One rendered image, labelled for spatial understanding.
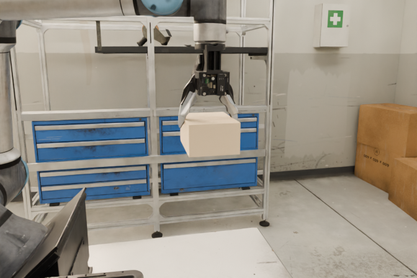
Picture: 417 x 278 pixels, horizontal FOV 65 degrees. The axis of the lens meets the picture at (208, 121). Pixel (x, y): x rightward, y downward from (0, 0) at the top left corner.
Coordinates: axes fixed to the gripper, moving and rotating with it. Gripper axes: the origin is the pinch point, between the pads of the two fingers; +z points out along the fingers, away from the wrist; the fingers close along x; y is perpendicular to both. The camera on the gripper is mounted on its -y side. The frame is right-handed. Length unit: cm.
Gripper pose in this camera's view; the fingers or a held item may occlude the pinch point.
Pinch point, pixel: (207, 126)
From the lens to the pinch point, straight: 81.6
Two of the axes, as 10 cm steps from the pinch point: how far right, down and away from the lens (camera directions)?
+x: 9.8, -0.4, 2.0
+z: 0.0, 9.8, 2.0
